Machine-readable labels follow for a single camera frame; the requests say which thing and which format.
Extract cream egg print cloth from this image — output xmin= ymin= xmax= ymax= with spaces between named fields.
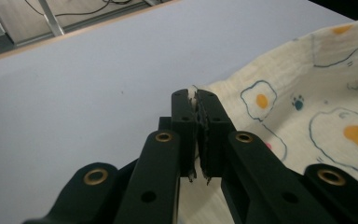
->
xmin=176 ymin=15 xmax=358 ymax=224

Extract white metal desk frame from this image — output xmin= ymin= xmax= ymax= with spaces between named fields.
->
xmin=36 ymin=0 xmax=65 ymax=37

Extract black floor cables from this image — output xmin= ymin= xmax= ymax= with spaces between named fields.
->
xmin=23 ymin=0 xmax=133 ymax=18

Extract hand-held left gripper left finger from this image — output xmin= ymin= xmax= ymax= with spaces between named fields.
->
xmin=158 ymin=89 xmax=199 ymax=183

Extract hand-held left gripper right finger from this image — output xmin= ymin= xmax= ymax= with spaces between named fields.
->
xmin=196 ymin=89 xmax=237 ymax=186

